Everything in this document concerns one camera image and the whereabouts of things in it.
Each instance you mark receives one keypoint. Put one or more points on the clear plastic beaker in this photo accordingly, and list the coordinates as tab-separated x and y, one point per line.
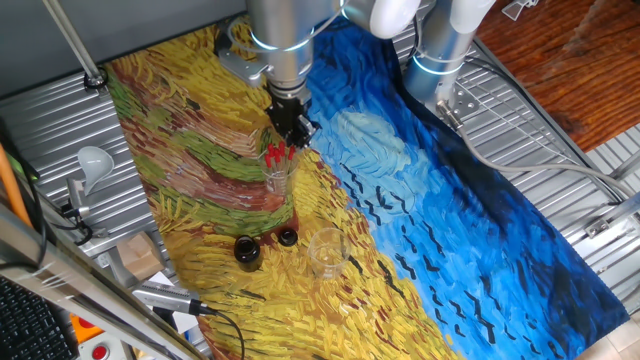
327	265

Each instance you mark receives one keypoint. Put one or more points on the aluminium frame bar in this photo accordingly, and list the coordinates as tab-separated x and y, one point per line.
75	277

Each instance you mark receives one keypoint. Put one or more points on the grey box with red button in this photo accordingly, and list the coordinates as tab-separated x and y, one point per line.
100	352

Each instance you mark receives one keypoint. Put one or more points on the clear plastic stand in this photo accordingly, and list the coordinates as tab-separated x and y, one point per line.
515	10

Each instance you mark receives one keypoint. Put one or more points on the Van Gogh painting print cloth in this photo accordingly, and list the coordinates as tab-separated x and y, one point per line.
400	225

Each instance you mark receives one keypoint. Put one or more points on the orange pipe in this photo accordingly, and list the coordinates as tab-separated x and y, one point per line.
12	195

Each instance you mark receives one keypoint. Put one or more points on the brown glass bottle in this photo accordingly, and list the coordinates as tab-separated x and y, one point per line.
247	255

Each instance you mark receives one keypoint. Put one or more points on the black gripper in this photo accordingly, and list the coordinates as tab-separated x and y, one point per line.
287	107

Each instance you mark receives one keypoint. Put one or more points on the black keyboard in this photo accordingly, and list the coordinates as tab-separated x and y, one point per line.
25	330

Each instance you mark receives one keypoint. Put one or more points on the small cardboard box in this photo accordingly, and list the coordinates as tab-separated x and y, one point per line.
142	267

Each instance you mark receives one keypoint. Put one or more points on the metal table bracket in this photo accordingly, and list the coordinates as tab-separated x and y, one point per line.
597	227

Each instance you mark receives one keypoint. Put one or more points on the red bulb glass dropper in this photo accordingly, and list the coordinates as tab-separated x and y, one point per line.
268	161
277	155
292	153
282	149
271	148

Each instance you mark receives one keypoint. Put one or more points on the dark brown bottle cap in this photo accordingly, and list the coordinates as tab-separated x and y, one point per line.
288	237

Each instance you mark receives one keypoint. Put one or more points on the clear glass dropper beaker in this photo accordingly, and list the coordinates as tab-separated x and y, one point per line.
280	186

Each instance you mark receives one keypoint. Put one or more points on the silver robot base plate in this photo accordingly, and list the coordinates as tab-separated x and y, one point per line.
465	102

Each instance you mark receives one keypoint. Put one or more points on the small wooden block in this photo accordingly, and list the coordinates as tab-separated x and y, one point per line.
141	242

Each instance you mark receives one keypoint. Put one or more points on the white plastic funnel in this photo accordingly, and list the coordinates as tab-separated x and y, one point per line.
95	162

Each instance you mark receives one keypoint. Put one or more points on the metal tripod pole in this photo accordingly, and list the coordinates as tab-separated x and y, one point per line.
70	37

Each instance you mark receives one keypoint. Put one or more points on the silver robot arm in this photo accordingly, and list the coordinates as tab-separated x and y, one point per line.
280	30

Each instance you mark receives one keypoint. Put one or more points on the silver depth camera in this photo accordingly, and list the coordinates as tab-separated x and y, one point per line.
165	297

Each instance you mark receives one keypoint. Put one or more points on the orange box with red button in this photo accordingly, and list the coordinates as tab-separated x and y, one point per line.
82	330

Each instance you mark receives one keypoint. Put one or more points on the wrist camera on silver bracket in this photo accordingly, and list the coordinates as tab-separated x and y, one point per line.
240	65

